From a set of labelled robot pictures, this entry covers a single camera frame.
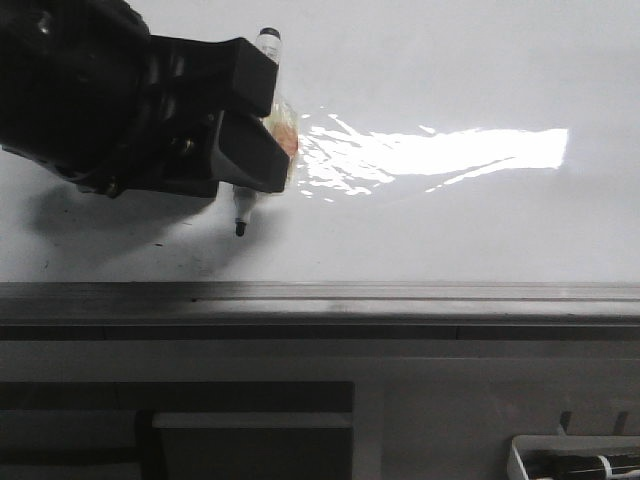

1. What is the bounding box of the white whiteboard with aluminium frame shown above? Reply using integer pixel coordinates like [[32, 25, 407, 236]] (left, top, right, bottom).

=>
[[1, 1, 639, 340]]

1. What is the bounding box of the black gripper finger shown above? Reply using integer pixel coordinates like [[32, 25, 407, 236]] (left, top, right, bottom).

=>
[[222, 38, 278, 116], [209, 111, 290, 193]]

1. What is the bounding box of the dark grey box under board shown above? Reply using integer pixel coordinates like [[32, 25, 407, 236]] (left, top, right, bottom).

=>
[[152, 412, 353, 479]]

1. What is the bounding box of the white marker tray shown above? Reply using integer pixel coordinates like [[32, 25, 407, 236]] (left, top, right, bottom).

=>
[[507, 435, 639, 479]]

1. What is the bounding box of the black marker in tray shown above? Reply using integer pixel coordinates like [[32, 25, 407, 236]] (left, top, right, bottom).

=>
[[524, 454, 639, 480]]

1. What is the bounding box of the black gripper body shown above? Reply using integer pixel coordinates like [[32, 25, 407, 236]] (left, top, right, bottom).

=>
[[1, 1, 223, 198]]

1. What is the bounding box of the white whiteboard marker with tape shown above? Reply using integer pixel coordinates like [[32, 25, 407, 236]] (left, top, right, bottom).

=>
[[233, 27, 299, 237]]

